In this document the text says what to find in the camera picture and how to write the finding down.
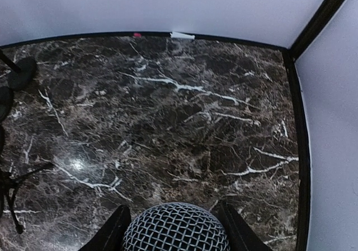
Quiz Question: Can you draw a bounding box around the back round-base mic stand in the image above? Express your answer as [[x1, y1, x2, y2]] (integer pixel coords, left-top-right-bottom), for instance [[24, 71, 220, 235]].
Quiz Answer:
[[1, 50, 37, 91]]

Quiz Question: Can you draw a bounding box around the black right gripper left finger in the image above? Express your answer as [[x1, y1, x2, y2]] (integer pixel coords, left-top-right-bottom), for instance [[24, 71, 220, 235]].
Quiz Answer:
[[79, 205, 131, 251]]

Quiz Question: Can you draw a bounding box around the black stand with textured grip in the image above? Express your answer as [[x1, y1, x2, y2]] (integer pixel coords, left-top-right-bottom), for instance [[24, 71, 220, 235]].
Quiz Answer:
[[0, 86, 14, 122]]

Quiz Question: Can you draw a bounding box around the black tripod mic stand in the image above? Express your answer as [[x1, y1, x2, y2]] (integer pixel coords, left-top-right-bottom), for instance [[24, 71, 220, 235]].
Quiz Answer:
[[0, 161, 54, 234]]

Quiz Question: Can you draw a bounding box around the white paper scrap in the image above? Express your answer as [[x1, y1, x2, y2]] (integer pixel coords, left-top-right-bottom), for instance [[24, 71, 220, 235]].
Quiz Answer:
[[170, 31, 195, 40]]

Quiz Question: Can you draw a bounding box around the purple rhinestone microphone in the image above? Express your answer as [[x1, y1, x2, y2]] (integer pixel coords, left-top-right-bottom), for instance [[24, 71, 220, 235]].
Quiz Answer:
[[121, 202, 230, 251]]

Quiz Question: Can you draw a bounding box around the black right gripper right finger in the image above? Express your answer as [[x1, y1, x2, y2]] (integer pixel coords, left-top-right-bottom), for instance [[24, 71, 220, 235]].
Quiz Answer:
[[218, 201, 272, 251]]

